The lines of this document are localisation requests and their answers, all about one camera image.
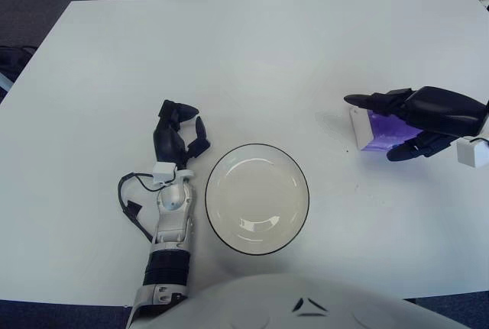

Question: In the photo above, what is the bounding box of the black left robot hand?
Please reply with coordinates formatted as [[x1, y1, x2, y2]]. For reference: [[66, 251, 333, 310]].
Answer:
[[152, 98, 213, 166]]

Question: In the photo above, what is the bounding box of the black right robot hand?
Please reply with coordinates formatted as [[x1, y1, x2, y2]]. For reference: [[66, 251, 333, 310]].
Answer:
[[343, 85, 489, 162]]

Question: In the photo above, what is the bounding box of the purple tissue paper pack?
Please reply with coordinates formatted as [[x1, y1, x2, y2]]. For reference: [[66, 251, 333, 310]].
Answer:
[[349, 107, 425, 153]]

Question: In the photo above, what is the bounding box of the white plate black rim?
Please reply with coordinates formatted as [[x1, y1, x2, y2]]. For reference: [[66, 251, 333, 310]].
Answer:
[[205, 143, 310, 256]]

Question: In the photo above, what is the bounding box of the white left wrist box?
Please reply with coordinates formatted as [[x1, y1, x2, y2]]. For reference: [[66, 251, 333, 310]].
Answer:
[[151, 161, 179, 185]]

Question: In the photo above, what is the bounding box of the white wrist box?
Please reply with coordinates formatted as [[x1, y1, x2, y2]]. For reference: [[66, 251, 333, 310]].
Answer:
[[151, 161, 179, 185], [456, 136, 489, 169]]

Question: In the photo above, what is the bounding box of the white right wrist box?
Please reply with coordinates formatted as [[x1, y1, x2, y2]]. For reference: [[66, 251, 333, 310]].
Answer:
[[456, 136, 489, 169]]

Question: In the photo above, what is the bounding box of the black bag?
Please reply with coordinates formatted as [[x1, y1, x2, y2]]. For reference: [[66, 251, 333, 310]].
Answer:
[[0, 45, 37, 82]]

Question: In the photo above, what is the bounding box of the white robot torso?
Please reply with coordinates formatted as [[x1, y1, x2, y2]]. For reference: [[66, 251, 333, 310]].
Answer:
[[131, 272, 489, 329]]

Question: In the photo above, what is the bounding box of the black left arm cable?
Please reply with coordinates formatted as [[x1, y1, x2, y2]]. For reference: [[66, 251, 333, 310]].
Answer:
[[117, 171, 161, 244]]

